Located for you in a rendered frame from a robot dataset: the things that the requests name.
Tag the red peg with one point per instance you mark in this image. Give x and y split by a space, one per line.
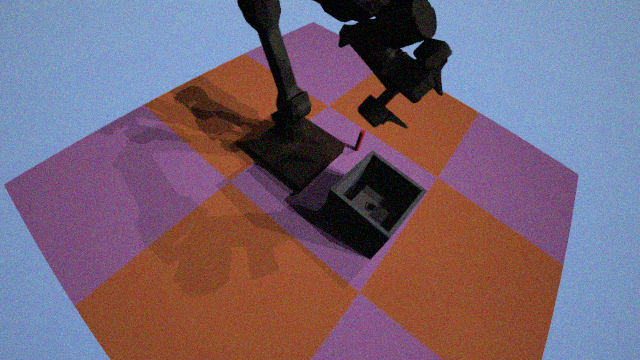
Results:
359 141

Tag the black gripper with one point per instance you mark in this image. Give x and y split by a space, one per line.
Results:
373 109

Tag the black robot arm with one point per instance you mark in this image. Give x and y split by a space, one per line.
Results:
397 24

